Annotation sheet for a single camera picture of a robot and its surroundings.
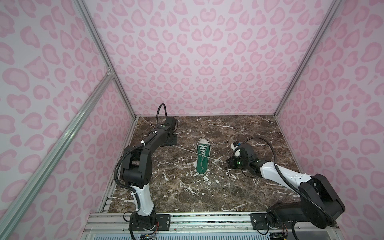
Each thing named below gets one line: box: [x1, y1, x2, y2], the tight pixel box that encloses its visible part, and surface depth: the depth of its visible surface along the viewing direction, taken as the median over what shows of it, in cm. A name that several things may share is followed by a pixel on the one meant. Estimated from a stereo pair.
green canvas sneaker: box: [196, 137, 211, 175], surface depth 95 cm
